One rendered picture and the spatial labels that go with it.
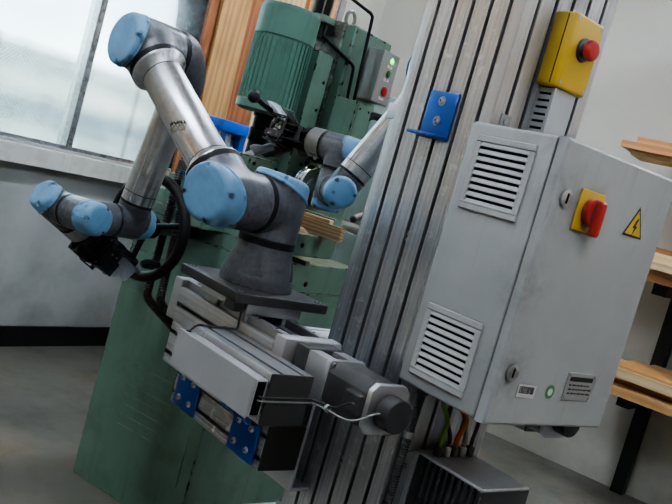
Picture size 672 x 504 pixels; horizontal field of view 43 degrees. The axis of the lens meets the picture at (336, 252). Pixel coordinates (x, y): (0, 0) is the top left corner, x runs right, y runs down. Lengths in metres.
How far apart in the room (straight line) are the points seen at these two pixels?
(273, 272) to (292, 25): 0.97
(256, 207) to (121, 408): 1.14
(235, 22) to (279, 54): 1.65
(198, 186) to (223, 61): 2.49
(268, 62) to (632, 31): 2.48
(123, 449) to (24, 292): 1.39
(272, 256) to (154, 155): 0.42
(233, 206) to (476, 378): 0.53
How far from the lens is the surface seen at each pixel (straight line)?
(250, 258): 1.67
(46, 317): 3.93
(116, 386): 2.60
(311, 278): 2.53
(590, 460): 4.40
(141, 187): 1.97
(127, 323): 2.56
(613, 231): 1.51
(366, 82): 2.67
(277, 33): 2.46
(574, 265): 1.44
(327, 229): 2.32
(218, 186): 1.56
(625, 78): 4.48
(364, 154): 1.97
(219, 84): 4.04
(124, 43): 1.82
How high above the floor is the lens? 1.08
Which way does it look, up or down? 5 degrees down
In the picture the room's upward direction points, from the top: 16 degrees clockwise
